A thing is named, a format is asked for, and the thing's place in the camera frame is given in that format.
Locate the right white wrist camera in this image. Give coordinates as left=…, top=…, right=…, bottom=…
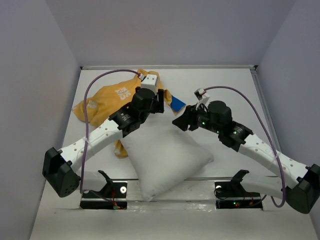
left=194, top=88, right=210, bottom=110

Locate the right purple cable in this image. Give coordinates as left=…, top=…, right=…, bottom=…
left=203, top=86, right=287, bottom=208

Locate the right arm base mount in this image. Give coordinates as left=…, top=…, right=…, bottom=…
left=213, top=169, right=266, bottom=210

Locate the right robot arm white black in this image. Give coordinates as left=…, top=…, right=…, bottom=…
left=172, top=100, right=320, bottom=214

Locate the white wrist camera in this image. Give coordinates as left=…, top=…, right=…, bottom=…
left=194, top=88, right=210, bottom=110
left=140, top=74, right=159, bottom=94

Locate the aluminium frame rail back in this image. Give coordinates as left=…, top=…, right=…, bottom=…
left=80, top=64, right=258, bottom=70

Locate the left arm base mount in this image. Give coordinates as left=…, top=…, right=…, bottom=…
left=79, top=170, right=128, bottom=210

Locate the yellow blue pillowcase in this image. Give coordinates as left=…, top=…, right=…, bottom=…
left=72, top=69, right=186, bottom=158

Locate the aluminium frame rail right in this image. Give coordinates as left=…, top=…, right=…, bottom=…
left=250, top=65, right=278, bottom=145

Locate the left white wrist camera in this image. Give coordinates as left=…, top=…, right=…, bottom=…
left=140, top=74, right=159, bottom=94

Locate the purple cable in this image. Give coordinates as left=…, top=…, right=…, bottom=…
left=79, top=69, right=142, bottom=201
left=203, top=86, right=287, bottom=208

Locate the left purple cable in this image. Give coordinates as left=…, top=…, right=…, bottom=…
left=79, top=69, right=142, bottom=201

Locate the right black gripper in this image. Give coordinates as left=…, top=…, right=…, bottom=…
left=171, top=102, right=221, bottom=135

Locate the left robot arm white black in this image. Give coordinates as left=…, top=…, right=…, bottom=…
left=42, top=87, right=165, bottom=198

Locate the white pillow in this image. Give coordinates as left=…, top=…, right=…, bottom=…
left=115, top=107, right=214, bottom=202

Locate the aluminium frame rail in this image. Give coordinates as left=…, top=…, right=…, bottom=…
left=80, top=64, right=258, bottom=70
left=250, top=65, right=278, bottom=145

